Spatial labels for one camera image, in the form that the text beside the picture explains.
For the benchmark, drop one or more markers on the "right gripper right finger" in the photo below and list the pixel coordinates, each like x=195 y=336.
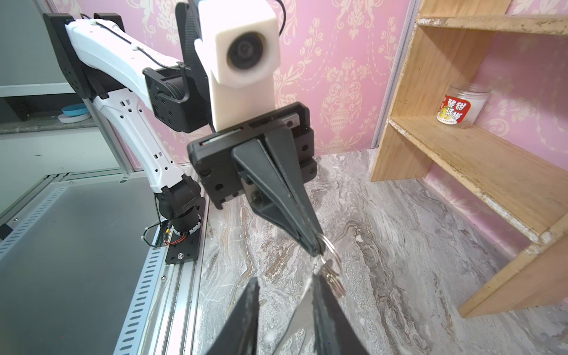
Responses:
x=333 y=332

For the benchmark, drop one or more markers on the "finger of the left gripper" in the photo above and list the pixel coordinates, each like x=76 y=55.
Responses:
x=298 y=207
x=262 y=185

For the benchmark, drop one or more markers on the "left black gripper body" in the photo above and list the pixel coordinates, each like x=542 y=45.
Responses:
x=212 y=159

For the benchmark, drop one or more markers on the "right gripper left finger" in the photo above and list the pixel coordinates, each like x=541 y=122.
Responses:
x=239 y=334

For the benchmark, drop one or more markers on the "silver metal key holder plate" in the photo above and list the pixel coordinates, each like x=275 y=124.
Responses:
x=302 y=318

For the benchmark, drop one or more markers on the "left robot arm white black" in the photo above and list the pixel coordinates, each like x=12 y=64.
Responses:
x=205 y=127

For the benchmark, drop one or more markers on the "white jar red label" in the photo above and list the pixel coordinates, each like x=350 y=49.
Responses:
x=462 y=105

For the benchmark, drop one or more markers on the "wooden two-tier shelf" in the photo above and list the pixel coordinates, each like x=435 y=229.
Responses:
x=450 y=40

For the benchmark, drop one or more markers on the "aluminium front rail frame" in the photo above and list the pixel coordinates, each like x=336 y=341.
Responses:
x=81 y=271

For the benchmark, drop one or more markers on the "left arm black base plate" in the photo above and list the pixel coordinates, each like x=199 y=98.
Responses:
x=184 y=243

